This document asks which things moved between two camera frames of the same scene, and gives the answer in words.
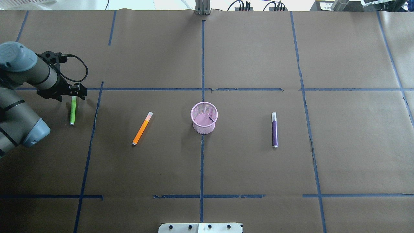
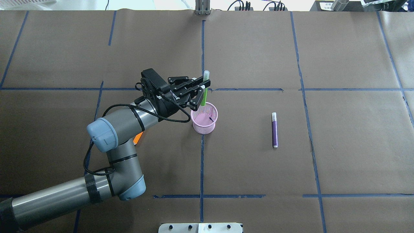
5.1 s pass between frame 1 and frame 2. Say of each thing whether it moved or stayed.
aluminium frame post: stayed
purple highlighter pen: stayed
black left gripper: moved
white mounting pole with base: stayed
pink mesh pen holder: stayed
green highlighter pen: moved
